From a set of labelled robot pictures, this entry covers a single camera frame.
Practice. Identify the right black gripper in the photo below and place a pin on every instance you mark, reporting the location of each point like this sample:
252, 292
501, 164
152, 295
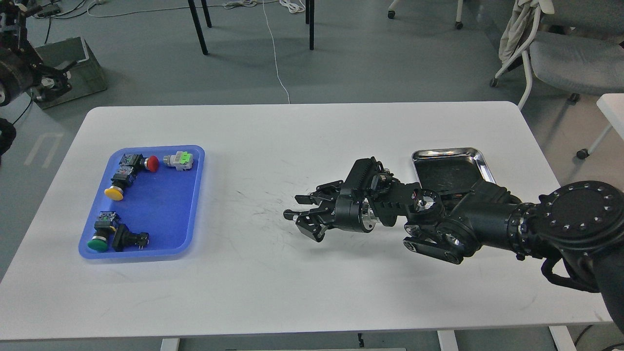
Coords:
369, 191

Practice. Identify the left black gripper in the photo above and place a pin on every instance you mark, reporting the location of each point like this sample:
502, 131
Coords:
19, 70

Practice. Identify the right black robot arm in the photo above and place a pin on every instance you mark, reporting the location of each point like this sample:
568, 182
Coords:
577, 229

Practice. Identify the grey plastic crate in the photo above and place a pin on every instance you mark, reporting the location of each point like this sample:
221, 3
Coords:
86, 77

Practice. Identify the silver metal tray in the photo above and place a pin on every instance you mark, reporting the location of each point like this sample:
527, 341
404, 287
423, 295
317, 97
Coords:
450, 170

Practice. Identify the blue plastic tray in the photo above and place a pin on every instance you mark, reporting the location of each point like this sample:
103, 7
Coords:
162, 204

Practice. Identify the black table leg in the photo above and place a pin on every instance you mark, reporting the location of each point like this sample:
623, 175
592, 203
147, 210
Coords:
197, 25
309, 20

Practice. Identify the black table leg right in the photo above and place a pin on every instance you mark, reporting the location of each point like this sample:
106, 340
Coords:
309, 20

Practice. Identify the grey office chair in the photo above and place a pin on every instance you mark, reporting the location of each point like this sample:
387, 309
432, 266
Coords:
543, 34

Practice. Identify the yellow push button switch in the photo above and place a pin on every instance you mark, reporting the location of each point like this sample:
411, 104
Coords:
124, 177

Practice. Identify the grey green switch part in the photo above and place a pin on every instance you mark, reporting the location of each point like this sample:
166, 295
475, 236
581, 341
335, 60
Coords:
181, 160

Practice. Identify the red push button switch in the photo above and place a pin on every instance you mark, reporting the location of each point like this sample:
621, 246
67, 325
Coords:
139, 163

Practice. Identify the green push button switch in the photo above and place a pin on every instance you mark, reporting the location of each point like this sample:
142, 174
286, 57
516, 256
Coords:
106, 225

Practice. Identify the black switch part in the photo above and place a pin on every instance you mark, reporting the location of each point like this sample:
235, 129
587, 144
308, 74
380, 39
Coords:
124, 238

